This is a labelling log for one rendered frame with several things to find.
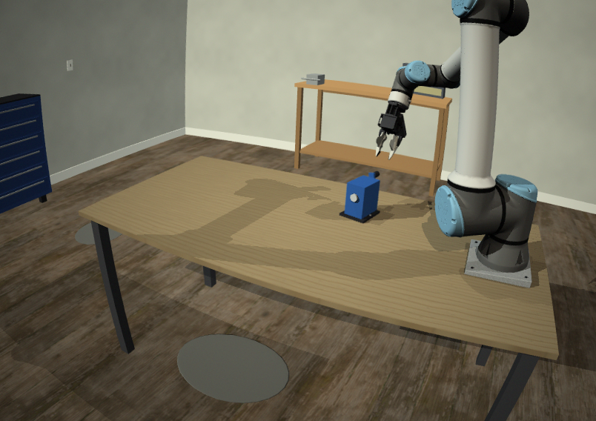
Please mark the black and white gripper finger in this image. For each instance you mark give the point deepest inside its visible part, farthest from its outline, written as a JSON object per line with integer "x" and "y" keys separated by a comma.
{"x": 395, "y": 142}
{"x": 379, "y": 140}

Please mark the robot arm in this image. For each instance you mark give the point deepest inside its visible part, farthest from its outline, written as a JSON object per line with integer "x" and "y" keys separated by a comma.
{"x": 472, "y": 203}

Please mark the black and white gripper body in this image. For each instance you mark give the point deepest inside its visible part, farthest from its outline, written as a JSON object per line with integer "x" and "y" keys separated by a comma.
{"x": 388, "y": 122}

